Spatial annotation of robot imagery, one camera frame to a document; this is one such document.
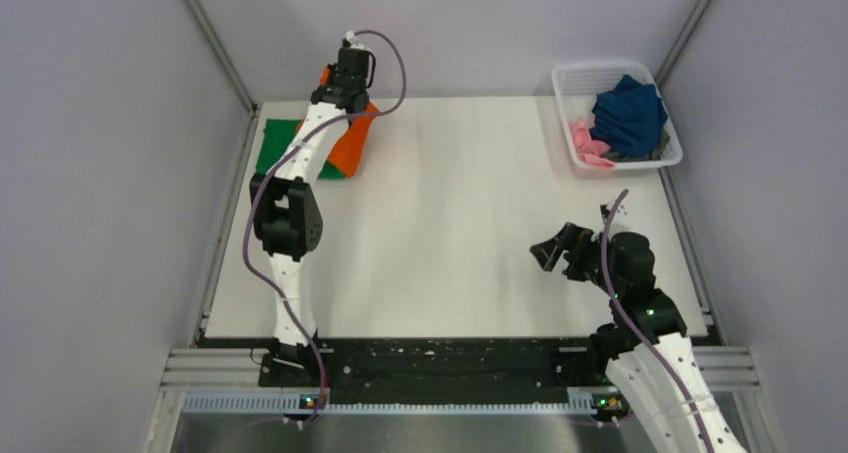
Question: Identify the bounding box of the dark grey t-shirt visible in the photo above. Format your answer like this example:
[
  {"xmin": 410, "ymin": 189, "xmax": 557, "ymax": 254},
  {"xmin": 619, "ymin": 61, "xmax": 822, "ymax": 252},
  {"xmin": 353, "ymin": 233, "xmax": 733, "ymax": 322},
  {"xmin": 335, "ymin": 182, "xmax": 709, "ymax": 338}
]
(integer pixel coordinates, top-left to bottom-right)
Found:
[{"xmin": 602, "ymin": 130, "xmax": 670, "ymax": 163}]

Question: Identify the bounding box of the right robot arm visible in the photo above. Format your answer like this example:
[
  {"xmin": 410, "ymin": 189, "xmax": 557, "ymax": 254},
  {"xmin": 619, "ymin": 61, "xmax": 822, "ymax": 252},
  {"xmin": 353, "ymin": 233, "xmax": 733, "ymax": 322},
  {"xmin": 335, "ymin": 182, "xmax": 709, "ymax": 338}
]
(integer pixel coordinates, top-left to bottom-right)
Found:
[{"xmin": 529, "ymin": 223, "xmax": 745, "ymax": 452}]

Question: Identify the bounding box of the aluminium frame rail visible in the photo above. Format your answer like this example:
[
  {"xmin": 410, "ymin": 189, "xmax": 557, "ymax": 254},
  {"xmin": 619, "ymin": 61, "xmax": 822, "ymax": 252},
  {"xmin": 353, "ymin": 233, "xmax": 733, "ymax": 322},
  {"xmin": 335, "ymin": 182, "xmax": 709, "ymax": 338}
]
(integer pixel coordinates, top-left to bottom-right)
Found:
[{"xmin": 158, "ymin": 347, "xmax": 763, "ymax": 418}]

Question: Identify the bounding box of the white plastic basket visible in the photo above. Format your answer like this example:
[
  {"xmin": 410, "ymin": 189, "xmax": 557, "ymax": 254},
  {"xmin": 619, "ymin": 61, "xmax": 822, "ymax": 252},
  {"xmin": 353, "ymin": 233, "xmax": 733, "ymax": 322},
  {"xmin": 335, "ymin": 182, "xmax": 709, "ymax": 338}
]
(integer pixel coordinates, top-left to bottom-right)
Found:
[{"xmin": 551, "ymin": 60, "xmax": 683, "ymax": 177}]

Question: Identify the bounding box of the pink t-shirt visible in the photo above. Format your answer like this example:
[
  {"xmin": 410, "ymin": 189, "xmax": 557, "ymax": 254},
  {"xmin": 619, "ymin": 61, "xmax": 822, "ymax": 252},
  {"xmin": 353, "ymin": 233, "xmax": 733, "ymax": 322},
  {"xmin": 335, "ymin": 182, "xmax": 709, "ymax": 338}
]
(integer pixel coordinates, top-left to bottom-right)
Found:
[{"xmin": 568, "ymin": 117, "xmax": 616, "ymax": 169}]

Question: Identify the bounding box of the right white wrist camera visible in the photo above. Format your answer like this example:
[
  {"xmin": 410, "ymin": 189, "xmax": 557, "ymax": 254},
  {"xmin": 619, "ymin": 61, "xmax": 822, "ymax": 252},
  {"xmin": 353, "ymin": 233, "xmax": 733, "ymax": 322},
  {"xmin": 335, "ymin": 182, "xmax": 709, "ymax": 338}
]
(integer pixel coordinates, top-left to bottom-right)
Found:
[{"xmin": 600, "ymin": 201, "xmax": 633, "ymax": 236}]

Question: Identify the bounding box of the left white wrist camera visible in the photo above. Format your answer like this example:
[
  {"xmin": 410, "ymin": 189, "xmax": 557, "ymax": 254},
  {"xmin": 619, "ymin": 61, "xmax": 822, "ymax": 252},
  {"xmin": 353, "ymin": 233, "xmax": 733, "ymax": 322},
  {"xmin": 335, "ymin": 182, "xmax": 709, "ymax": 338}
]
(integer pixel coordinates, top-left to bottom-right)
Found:
[{"xmin": 342, "ymin": 31, "xmax": 370, "ymax": 51}]

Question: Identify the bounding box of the dark blue t-shirt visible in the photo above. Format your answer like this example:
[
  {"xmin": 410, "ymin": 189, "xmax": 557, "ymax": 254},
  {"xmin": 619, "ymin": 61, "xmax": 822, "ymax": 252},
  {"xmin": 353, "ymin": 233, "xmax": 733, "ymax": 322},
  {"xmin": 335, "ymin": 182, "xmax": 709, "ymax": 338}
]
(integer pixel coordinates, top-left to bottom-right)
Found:
[{"xmin": 590, "ymin": 75, "xmax": 669, "ymax": 156}]

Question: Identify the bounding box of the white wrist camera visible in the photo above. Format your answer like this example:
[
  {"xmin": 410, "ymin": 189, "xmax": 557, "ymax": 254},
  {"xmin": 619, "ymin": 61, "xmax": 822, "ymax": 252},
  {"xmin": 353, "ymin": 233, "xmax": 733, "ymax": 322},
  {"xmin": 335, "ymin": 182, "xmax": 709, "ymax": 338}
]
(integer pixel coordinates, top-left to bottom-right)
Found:
[
  {"xmin": 342, "ymin": 31, "xmax": 370, "ymax": 51},
  {"xmin": 600, "ymin": 201, "xmax": 633, "ymax": 236}
]

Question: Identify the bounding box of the folded green t-shirt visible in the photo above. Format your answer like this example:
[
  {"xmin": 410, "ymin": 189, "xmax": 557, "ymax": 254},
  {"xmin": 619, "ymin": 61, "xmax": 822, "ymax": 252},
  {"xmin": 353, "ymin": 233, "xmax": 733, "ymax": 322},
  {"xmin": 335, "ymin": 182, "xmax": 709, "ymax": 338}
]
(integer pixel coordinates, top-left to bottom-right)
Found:
[{"xmin": 255, "ymin": 118, "xmax": 349, "ymax": 181}]

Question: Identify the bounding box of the orange t-shirt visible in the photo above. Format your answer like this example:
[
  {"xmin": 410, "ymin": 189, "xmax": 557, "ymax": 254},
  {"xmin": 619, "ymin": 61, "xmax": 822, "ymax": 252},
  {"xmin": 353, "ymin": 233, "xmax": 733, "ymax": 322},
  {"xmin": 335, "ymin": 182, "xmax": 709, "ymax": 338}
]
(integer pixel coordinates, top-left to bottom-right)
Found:
[{"xmin": 295, "ymin": 64, "xmax": 380, "ymax": 180}]

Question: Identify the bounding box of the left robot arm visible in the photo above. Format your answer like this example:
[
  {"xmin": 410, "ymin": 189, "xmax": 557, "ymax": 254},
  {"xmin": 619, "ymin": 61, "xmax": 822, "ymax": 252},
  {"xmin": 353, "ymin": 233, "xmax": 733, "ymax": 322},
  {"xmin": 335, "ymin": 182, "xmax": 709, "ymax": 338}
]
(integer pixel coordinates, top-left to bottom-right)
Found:
[{"xmin": 250, "ymin": 41, "xmax": 376, "ymax": 387}]

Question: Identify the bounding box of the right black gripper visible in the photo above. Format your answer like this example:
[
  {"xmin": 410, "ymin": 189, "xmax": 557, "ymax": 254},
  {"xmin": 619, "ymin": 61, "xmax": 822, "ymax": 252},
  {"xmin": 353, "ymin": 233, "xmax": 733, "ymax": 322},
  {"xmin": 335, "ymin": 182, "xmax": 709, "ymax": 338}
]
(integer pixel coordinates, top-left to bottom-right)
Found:
[{"xmin": 530, "ymin": 222, "xmax": 624, "ymax": 297}]

